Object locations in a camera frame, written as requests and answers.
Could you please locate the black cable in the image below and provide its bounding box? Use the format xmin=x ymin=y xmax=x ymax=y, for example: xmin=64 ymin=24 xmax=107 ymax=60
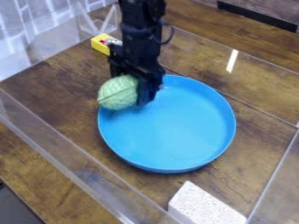
xmin=156 ymin=18 xmax=175 ymax=46

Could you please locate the green bumpy bitter gourd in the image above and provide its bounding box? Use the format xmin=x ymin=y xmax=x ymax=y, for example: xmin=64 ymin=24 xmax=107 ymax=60
xmin=97 ymin=74 xmax=138 ymax=110

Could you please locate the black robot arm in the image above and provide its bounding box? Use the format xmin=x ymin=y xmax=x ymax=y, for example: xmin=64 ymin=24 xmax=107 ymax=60
xmin=108 ymin=0 xmax=166 ymax=106

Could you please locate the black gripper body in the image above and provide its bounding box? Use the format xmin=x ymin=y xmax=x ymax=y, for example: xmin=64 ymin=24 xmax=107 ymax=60
xmin=108 ymin=23 xmax=164 ymax=80

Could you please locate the white speckled foam block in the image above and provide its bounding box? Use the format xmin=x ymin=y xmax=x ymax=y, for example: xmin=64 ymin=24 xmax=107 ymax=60
xmin=168 ymin=181 xmax=247 ymax=224

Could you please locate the yellow rectangular block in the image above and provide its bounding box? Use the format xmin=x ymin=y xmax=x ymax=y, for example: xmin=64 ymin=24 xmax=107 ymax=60
xmin=91 ymin=33 xmax=123 ymax=56

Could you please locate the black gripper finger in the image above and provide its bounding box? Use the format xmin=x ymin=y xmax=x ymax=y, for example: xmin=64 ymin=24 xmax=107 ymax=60
xmin=109 ymin=65 xmax=128 ymax=78
xmin=136 ymin=77 xmax=163 ymax=106

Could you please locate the blue round plastic tray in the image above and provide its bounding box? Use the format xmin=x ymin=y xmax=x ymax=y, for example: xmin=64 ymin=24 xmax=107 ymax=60
xmin=97 ymin=75 xmax=238 ymax=173

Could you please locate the clear acrylic enclosure wall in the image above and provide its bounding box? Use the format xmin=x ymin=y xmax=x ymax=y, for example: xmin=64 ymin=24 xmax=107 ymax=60
xmin=0 ymin=0 xmax=299 ymax=224

